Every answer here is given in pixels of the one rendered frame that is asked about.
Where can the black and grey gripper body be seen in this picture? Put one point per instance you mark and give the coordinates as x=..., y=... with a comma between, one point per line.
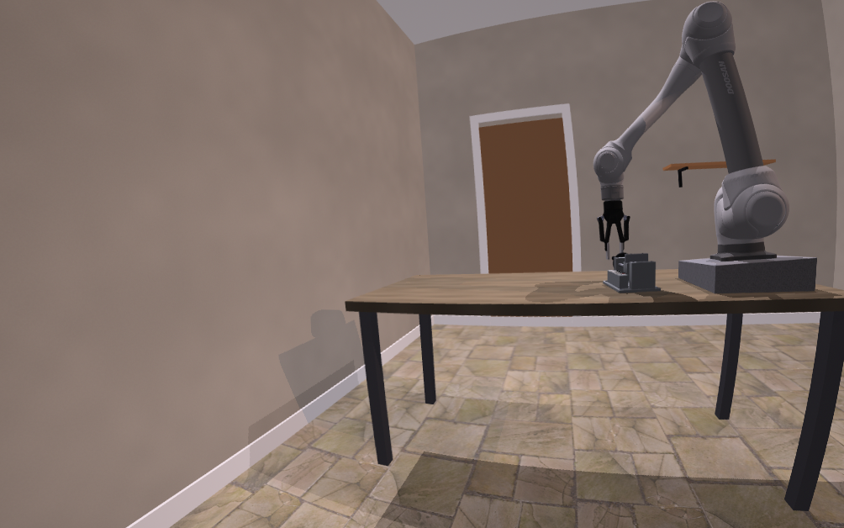
x=613, y=208

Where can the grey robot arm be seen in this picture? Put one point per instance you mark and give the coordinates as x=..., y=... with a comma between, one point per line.
x=755, y=204

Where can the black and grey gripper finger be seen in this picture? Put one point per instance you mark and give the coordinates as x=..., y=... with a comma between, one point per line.
x=607, y=234
x=622, y=237

